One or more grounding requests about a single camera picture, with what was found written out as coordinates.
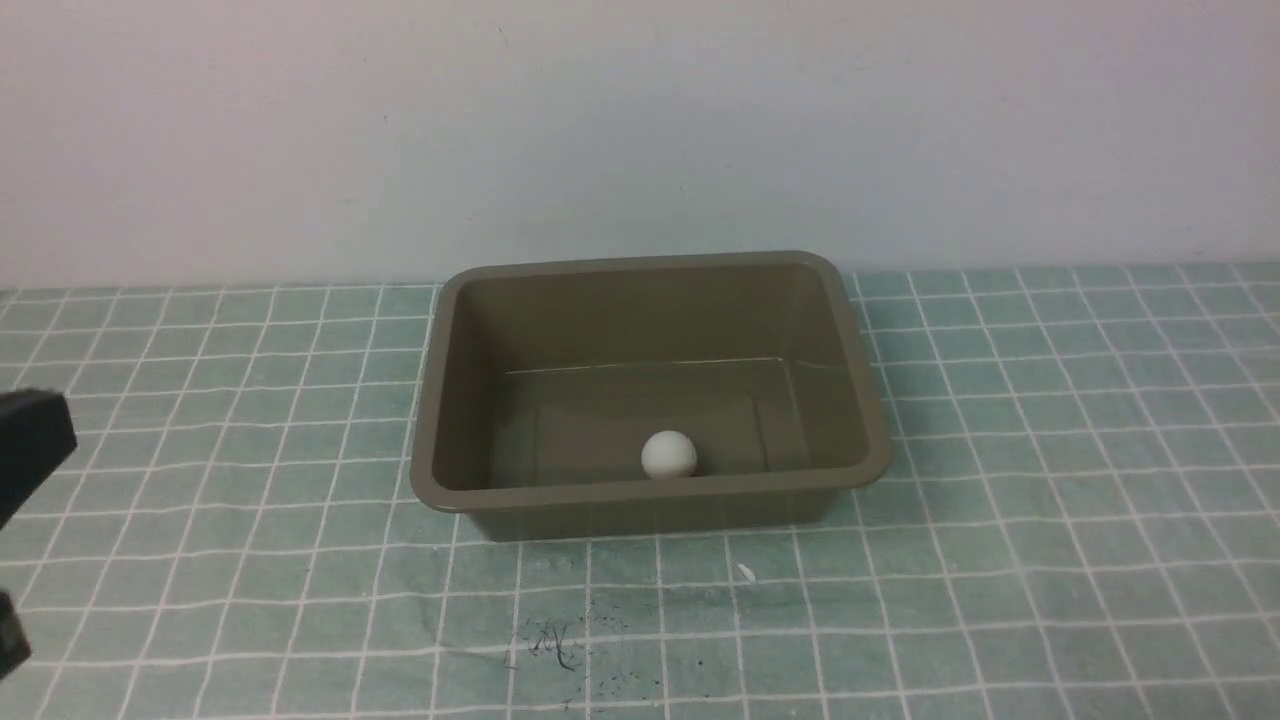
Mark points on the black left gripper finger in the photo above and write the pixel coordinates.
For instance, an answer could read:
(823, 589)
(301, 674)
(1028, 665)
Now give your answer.
(37, 436)
(15, 648)

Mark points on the white table-tennis ball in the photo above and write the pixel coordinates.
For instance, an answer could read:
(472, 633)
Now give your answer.
(669, 454)

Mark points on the olive plastic storage bin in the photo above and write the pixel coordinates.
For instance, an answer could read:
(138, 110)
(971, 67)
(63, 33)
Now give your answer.
(543, 381)

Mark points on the green checked tablecloth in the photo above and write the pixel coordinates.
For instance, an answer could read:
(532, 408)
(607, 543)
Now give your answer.
(1080, 521)

